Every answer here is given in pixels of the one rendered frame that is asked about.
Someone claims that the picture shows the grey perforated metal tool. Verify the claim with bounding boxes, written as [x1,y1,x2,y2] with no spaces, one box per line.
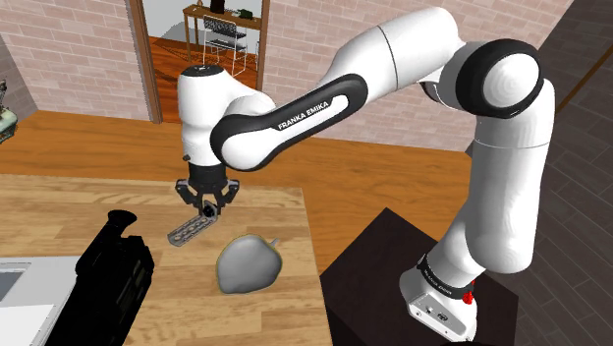
[166,201,220,249]

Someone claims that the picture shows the white wire chair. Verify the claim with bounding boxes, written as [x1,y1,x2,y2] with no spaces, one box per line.
[201,14,250,79]

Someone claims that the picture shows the grey pear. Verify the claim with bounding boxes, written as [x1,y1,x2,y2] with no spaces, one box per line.
[215,233,284,296]

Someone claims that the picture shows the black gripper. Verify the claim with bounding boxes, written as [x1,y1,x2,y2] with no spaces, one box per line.
[174,163,241,213]

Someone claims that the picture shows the black video camera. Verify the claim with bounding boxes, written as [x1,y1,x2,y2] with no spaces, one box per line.
[45,208,156,346]

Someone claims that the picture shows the pale green ornament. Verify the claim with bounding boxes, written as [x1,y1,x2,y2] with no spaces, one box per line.
[0,79,20,145]

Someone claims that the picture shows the dark robot stand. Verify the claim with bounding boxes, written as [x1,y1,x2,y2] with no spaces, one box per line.
[319,206,520,346]

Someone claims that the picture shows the white flat slab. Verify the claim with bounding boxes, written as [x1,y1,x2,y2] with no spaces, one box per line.
[0,256,82,346]

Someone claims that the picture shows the wooden desk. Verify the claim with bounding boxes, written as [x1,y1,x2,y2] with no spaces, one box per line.
[183,3,263,65]

